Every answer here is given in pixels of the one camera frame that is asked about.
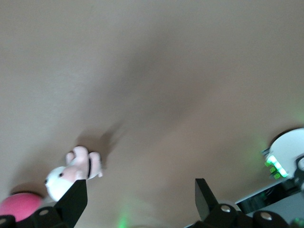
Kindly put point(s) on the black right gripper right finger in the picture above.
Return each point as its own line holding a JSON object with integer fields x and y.
{"x": 209, "y": 209}

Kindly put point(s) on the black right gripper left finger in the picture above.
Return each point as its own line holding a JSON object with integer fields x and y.
{"x": 69, "y": 206}

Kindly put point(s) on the brown table mat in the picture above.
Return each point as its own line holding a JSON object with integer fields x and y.
{"x": 152, "y": 71}

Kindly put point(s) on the pale pink white dog plush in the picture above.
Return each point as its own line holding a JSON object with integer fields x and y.
{"x": 78, "y": 164}

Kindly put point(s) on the hot pink slug plush toy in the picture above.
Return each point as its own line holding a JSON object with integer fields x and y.
{"x": 19, "y": 205}

